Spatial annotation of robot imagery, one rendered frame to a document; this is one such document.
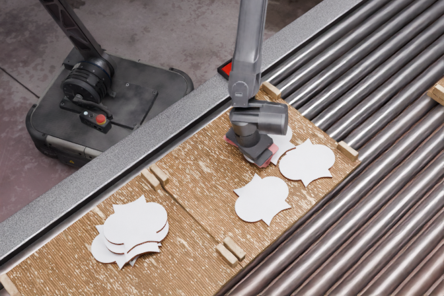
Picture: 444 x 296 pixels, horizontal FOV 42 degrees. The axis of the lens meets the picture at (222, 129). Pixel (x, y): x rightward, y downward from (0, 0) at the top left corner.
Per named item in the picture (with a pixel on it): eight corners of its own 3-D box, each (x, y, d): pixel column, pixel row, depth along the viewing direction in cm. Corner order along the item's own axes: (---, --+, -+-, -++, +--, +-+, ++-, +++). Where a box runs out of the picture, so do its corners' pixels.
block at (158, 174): (148, 172, 142) (147, 165, 140) (154, 167, 143) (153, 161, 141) (164, 187, 139) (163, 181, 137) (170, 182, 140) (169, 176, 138)
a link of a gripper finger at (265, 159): (261, 145, 145) (256, 126, 137) (283, 160, 142) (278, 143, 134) (243, 163, 144) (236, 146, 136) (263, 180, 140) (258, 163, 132)
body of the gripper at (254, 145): (244, 119, 140) (238, 104, 134) (274, 143, 135) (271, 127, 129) (225, 138, 139) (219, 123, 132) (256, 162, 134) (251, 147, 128)
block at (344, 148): (335, 148, 146) (336, 142, 143) (339, 144, 146) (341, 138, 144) (353, 163, 143) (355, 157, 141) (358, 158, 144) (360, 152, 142)
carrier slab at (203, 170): (147, 172, 144) (146, 169, 142) (262, 86, 160) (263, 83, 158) (243, 270, 128) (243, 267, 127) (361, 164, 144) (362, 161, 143)
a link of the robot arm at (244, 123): (230, 100, 128) (225, 122, 125) (260, 102, 126) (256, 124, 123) (236, 115, 134) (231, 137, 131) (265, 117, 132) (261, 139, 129)
